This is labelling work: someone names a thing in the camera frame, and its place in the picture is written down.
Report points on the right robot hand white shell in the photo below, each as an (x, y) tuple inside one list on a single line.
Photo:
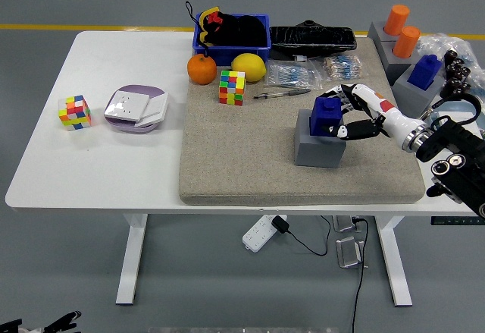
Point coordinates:
[(392, 118)]

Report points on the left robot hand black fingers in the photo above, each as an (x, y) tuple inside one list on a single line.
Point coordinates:
[(62, 322)]

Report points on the blue square seal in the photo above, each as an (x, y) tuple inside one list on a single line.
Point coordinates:
[(424, 72), (322, 118)]

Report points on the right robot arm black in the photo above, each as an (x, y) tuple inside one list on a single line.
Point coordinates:
[(454, 141)]

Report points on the orange cylinder seal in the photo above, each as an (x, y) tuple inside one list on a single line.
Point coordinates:
[(396, 20), (405, 43)]

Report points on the grey cube holder square slot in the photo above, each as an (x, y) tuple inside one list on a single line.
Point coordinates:
[(413, 98), (318, 152)]

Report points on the grey cube holder round slot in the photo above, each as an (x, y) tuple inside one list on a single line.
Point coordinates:
[(394, 65), (376, 32)]

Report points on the black knob white dots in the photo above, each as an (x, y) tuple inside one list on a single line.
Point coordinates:
[(456, 81), (450, 57), (452, 70), (464, 72), (459, 63), (448, 89), (462, 88)]

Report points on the light blue plate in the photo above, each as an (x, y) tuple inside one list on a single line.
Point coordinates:
[(460, 107)]

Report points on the clear bag of resistors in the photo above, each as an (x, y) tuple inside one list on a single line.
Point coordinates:
[(341, 68), (290, 75)]

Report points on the crumpled clear plastic bag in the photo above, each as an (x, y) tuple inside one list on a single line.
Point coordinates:
[(435, 46)]

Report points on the white table leg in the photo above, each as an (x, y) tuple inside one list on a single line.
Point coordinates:
[(396, 264), (130, 261)]

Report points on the grey ballpoint pen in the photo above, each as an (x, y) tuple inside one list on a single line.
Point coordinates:
[(288, 92)]

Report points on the white usb plug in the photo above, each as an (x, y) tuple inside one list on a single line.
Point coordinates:
[(300, 58)]

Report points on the table height control panel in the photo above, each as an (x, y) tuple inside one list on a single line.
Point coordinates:
[(454, 221)]

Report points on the yellow lemon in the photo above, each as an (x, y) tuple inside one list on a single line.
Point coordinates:
[(248, 67)]

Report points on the grey-brown mat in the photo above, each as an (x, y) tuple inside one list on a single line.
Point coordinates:
[(242, 151)]

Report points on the black power adapter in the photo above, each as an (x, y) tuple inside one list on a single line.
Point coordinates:
[(280, 223)]

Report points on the rubik's cube white edges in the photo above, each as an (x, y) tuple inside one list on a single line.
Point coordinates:
[(232, 88), (75, 114)]

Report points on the black cloth pouch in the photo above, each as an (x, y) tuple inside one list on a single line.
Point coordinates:
[(244, 31)]

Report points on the blue plastic bin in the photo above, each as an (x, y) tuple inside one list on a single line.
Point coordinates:
[(227, 53)]

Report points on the white power strip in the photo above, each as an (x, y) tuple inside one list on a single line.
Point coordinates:
[(257, 236)]

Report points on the orange fruit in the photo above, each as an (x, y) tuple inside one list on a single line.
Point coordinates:
[(201, 69)]

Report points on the yellow black toy red bow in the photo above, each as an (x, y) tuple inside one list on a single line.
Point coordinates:
[(206, 18)]

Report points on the purple plate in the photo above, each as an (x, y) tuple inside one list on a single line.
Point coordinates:
[(136, 89)]

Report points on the metal clear bracket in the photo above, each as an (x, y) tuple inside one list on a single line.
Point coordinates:
[(348, 253), (345, 223)]

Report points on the white wall socket panel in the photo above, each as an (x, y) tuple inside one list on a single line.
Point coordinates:
[(125, 105)]

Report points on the white wall switch panel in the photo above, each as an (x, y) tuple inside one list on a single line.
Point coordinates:
[(155, 109)]

